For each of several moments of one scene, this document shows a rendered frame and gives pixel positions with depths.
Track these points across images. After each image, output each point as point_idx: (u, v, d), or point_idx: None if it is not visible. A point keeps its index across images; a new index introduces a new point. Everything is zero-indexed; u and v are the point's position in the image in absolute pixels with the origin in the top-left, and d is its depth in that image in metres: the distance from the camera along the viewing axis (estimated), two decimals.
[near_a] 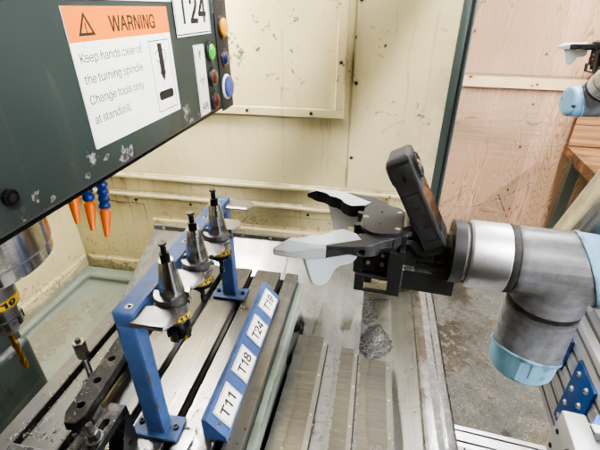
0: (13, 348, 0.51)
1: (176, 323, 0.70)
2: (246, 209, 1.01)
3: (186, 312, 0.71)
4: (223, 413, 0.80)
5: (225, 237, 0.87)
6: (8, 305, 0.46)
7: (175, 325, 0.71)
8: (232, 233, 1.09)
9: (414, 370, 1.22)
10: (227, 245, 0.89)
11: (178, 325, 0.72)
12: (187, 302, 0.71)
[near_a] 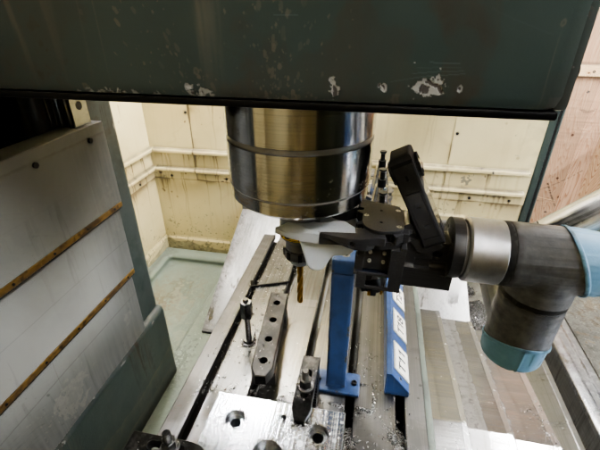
0: (299, 280, 0.52)
1: None
2: (388, 176, 1.02)
3: None
4: (401, 370, 0.81)
5: (389, 200, 0.88)
6: None
7: (375, 278, 0.73)
8: None
9: None
10: None
11: (378, 278, 0.73)
12: None
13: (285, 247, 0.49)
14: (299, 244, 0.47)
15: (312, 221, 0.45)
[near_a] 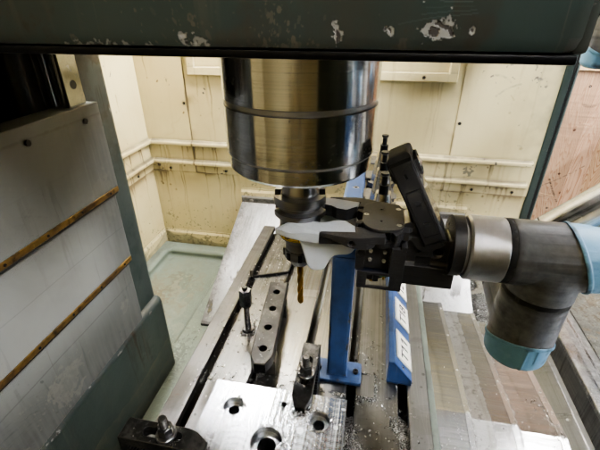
0: (299, 280, 0.52)
1: None
2: None
3: None
4: (404, 358, 0.80)
5: (392, 186, 0.86)
6: None
7: None
8: None
9: None
10: None
11: None
12: None
13: (285, 247, 0.49)
14: (299, 244, 0.47)
15: (312, 221, 0.45)
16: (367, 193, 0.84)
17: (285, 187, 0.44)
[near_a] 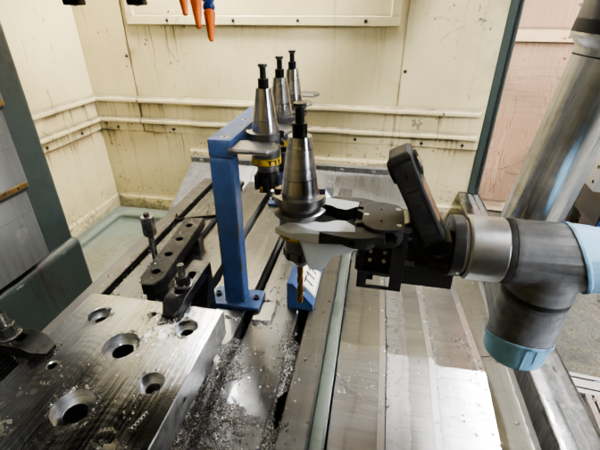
0: (299, 280, 0.52)
1: (270, 166, 0.65)
2: (313, 95, 0.96)
3: (279, 156, 0.66)
4: (307, 283, 0.75)
5: None
6: None
7: (266, 170, 0.66)
8: None
9: (476, 284, 1.17)
10: None
11: (270, 171, 0.67)
12: None
13: (285, 247, 0.49)
14: (299, 244, 0.47)
15: (312, 221, 0.45)
16: None
17: (285, 187, 0.44)
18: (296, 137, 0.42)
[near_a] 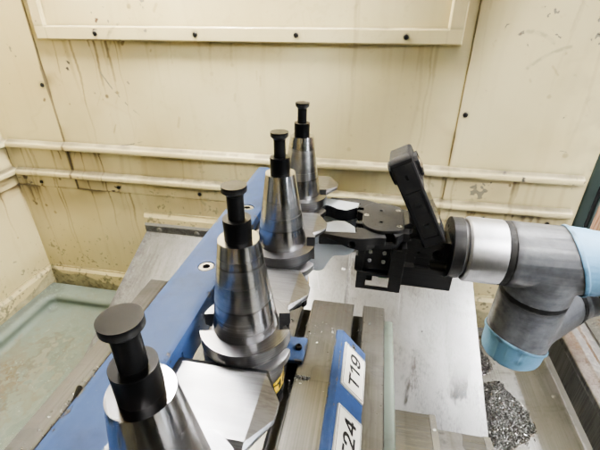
0: None
1: None
2: (327, 192, 0.49)
3: None
4: None
5: (305, 259, 0.35)
6: None
7: None
8: None
9: None
10: (305, 277, 0.37)
11: None
12: None
13: None
14: None
15: None
16: None
17: None
18: (299, 137, 0.42)
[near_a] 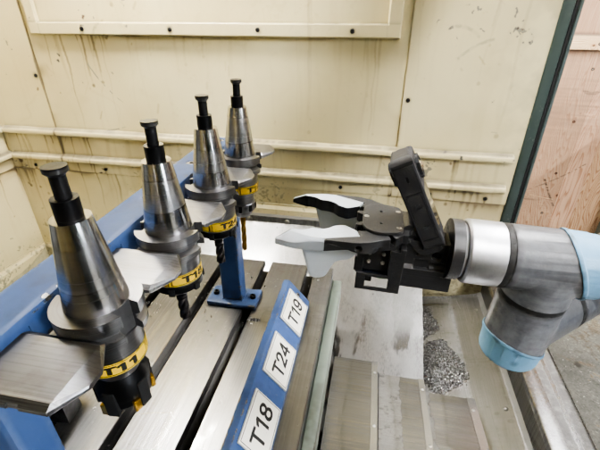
0: (242, 230, 0.63)
1: (110, 376, 0.29)
2: (262, 155, 0.60)
3: (134, 350, 0.30)
4: None
5: (227, 195, 0.46)
6: (256, 188, 0.58)
7: (109, 379, 0.30)
8: None
9: (512, 412, 0.81)
10: (230, 212, 0.48)
11: (117, 379, 0.30)
12: (136, 325, 0.30)
13: None
14: (239, 196, 0.58)
15: None
16: None
17: (226, 148, 0.55)
18: (234, 107, 0.53)
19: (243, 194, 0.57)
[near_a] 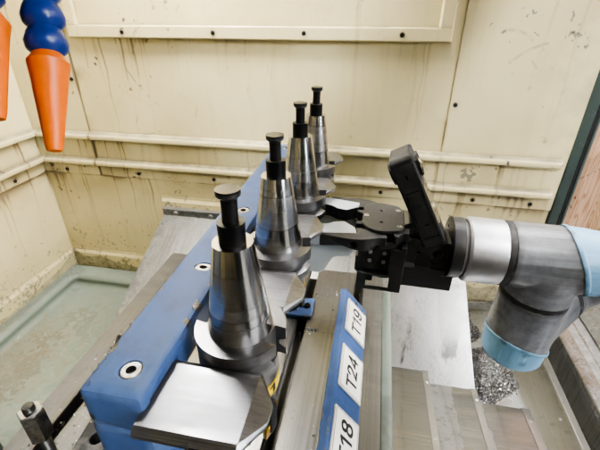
0: None
1: None
2: None
3: (274, 377, 0.28)
4: None
5: (319, 204, 0.44)
6: (328, 197, 0.57)
7: None
8: None
9: (568, 423, 0.79)
10: None
11: None
12: (276, 351, 0.28)
13: None
14: None
15: None
16: None
17: None
18: (313, 115, 0.51)
19: None
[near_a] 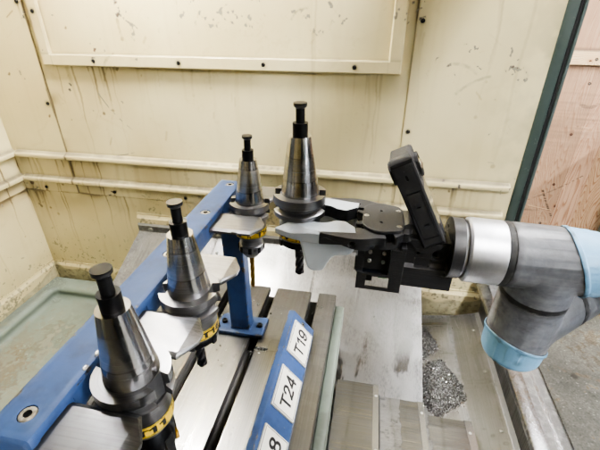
0: (251, 269, 0.66)
1: (143, 437, 0.33)
2: (270, 200, 0.63)
3: (163, 413, 0.33)
4: None
5: (319, 204, 0.44)
6: (264, 232, 0.62)
7: None
8: None
9: (507, 435, 0.84)
10: (318, 221, 0.46)
11: (147, 437, 0.34)
12: (165, 391, 0.33)
13: (239, 242, 0.64)
14: (249, 240, 0.62)
15: None
16: None
17: (237, 196, 0.59)
18: (245, 160, 0.56)
19: (253, 237, 0.61)
